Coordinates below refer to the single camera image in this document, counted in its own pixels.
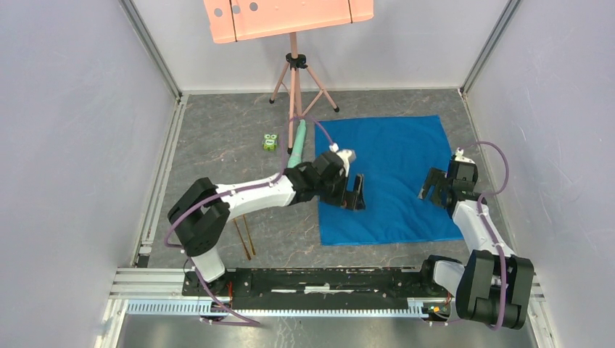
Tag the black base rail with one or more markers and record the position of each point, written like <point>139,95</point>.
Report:
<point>319,288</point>

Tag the mint green flashlight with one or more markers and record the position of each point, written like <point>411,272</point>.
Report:
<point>295,157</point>

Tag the pink music stand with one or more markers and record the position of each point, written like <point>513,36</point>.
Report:
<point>234,21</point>

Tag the green owl toy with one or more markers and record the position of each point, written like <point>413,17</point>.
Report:
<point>270,142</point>

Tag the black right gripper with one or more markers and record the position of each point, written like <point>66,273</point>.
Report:
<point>435,177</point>

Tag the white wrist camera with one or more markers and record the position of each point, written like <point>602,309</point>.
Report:
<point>347,156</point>
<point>459,155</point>

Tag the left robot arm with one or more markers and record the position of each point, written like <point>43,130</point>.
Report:
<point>200,215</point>

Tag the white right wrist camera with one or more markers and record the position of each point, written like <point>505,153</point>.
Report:
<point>459,155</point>

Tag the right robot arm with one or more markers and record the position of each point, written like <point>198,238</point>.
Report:
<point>494,286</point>

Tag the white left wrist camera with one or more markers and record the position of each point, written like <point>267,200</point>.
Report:
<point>347,156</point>

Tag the gold fork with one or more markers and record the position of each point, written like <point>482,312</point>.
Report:
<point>246,251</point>

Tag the blue cloth napkin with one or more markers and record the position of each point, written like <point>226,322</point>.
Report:
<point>394,154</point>

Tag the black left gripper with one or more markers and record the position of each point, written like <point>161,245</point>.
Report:
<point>349,199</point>

